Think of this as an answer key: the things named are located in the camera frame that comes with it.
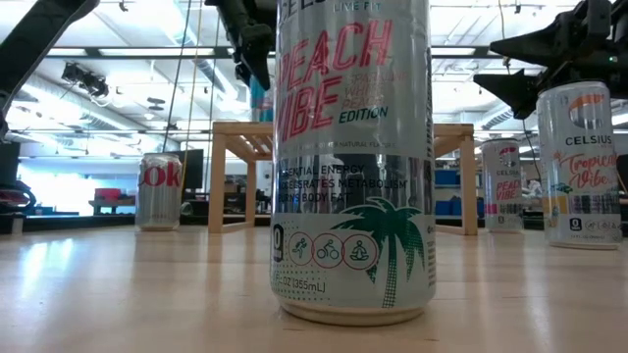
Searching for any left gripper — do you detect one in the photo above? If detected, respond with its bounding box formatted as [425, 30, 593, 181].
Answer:
[204, 0, 279, 92]

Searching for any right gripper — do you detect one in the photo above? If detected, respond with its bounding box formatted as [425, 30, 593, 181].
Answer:
[473, 2, 607, 121]

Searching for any blue silver Red Bull can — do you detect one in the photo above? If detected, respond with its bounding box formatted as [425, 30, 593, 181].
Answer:
[248, 73, 276, 124]

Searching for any Celsius Peach Vibe can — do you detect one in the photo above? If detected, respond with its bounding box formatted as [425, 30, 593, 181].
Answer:
[480, 138, 525, 233]
[269, 0, 438, 328]

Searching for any silver Diet Coke can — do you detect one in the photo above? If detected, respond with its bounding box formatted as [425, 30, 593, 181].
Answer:
[135, 152, 183, 232]

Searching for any wooden slatted shelf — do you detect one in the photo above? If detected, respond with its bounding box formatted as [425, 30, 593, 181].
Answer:
[207, 121, 479, 236]

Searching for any black computer monitor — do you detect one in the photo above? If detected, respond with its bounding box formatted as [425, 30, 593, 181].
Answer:
[166, 149, 205, 192]

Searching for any blue storage bin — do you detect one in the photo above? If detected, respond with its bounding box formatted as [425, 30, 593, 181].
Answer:
[434, 169, 462, 187]
[434, 198, 485, 218]

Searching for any black ceiling spotlight cluster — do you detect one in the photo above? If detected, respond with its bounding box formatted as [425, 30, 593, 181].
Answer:
[61, 62, 110, 99]

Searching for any low wooden bench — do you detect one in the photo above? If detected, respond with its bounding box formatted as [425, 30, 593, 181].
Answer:
[87, 198, 137, 216]

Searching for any black hanging cable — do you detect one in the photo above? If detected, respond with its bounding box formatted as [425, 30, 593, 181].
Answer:
[161, 0, 193, 154]

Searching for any black aluminium table frame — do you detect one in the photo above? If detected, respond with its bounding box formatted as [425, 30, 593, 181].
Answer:
[0, 213, 553, 236]

